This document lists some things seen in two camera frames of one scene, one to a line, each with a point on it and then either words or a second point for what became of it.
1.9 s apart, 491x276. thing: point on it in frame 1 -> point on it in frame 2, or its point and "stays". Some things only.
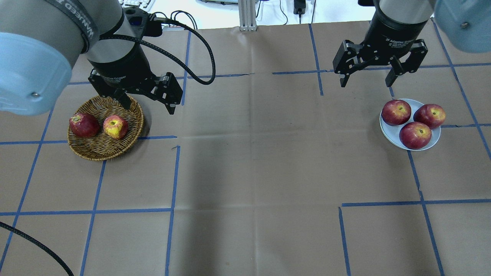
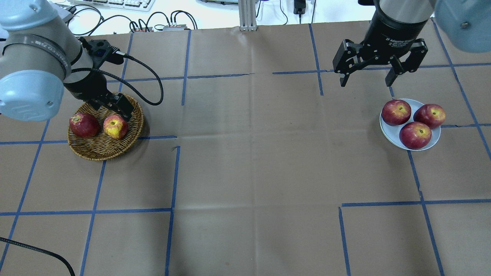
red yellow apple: (115, 126) stays
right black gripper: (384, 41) stays
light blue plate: (392, 132) stays
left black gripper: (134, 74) -> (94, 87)
